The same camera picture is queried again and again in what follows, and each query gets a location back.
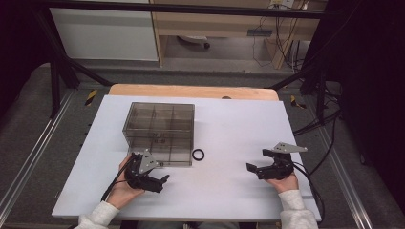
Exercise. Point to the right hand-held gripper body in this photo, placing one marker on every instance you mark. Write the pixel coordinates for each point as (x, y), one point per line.
(280, 168)

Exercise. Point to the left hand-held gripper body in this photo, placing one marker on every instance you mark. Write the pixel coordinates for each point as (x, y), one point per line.
(140, 179)

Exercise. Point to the smoky transparent drawer box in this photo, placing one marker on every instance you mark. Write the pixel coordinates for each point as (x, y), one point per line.
(159, 124)

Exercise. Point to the person's right hand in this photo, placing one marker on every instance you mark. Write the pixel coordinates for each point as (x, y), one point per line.
(286, 184)

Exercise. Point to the person's left hand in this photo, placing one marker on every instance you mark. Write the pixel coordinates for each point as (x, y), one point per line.
(122, 195)

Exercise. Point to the white board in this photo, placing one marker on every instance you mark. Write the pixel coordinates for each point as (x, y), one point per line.
(223, 133)

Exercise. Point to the yellow black tape strip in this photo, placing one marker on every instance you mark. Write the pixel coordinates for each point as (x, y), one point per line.
(91, 97)
(296, 102)

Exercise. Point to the wooden table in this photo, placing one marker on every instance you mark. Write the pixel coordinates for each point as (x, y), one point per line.
(191, 91)

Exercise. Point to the black curtain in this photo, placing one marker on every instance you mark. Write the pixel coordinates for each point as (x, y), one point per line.
(372, 79)

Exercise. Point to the office chair base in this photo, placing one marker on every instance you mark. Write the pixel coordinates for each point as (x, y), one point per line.
(194, 39)

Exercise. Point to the light wooden desk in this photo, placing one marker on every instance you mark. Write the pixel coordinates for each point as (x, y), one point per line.
(223, 24)

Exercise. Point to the white cabinet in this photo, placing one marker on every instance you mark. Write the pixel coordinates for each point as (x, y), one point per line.
(105, 35)

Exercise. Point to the aluminium floor rail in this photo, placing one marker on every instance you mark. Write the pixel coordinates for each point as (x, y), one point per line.
(35, 149)
(345, 181)

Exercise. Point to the black metal frame leg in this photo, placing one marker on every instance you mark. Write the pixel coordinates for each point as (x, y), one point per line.
(321, 95)
(54, 89)

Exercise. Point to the black metal frame bar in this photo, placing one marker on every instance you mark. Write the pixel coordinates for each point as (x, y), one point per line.
(191, 8)

